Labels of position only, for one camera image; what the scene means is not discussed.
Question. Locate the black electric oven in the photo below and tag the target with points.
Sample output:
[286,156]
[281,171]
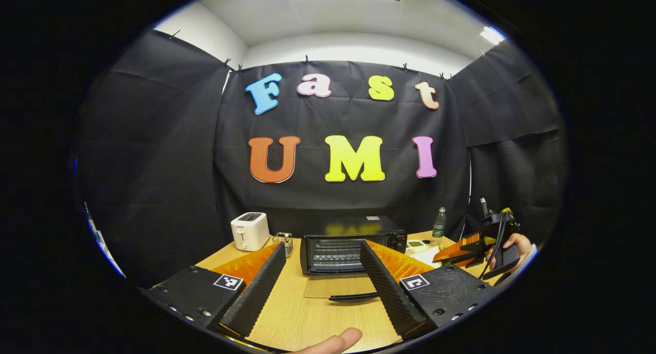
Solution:
[333,233]

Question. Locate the white divided dish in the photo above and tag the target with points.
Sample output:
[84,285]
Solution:
[416,246]

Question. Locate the black backdrop cloth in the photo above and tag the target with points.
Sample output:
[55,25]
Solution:
[154,164]

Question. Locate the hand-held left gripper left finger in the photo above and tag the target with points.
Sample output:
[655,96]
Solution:
[256,290]

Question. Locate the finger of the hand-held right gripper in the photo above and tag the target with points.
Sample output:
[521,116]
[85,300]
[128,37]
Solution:
[458,247]

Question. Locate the small ceiling light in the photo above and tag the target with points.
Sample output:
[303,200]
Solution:
[492,35]

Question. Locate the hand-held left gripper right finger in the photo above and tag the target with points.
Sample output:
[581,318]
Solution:
[387,290]

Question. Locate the clear water bottle green label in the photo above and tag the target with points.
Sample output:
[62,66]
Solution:
[438,228]

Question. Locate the white toaster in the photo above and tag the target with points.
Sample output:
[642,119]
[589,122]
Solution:
[249,231]

